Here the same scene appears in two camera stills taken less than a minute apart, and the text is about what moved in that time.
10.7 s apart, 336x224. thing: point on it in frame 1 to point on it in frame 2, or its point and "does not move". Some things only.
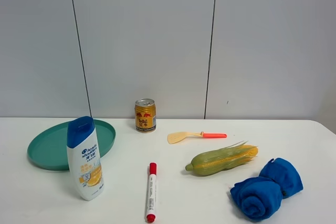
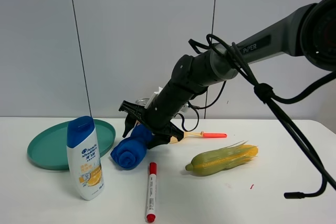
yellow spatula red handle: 173,137 does not move
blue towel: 261,198 to 130,152
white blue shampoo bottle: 85,158 does not move
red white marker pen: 151,215 does not move
